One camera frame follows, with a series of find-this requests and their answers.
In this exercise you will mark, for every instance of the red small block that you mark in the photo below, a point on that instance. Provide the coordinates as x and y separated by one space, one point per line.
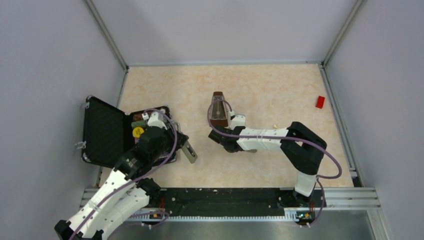
320 102

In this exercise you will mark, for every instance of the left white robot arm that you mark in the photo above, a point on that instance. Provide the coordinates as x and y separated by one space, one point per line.
128 188

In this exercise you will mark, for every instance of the black poker chip case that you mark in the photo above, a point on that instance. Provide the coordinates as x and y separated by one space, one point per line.
108 138

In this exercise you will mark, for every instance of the brown wooden metronome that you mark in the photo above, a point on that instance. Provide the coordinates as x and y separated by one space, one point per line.
219 111

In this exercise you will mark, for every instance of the white remote control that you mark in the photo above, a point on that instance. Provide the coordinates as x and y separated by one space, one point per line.
189 152

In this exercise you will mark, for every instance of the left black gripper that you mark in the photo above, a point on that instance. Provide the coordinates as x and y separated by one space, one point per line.
180 138

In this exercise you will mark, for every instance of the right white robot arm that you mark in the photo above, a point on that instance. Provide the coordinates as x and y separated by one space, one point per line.
297 142

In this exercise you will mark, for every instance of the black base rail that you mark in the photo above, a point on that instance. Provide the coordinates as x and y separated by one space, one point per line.
253 205

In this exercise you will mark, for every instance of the yellow round chip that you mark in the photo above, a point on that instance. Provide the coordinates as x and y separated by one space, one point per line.
137 132

